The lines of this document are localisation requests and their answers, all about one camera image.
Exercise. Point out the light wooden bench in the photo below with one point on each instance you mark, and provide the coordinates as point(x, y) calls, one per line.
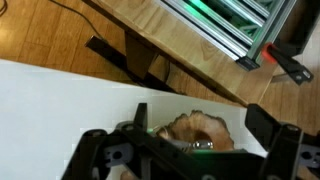
point(186, 40)

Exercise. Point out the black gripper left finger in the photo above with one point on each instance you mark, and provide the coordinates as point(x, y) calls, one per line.
point(95, 153)

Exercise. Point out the black clamp with orange grip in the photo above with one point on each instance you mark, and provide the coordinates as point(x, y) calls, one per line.
point(286, 63)

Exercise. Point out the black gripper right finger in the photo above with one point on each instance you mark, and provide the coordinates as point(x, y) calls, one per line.
point(283, 143)

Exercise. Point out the black table leg bracket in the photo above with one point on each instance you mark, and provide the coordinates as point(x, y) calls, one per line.
point(133, 60)

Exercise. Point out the brown live-edge wooden bowl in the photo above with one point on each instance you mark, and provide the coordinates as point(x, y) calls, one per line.
point(200, 128)

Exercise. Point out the aluminium extrusion frame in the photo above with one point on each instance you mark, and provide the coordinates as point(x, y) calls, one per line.
point(230, 23)

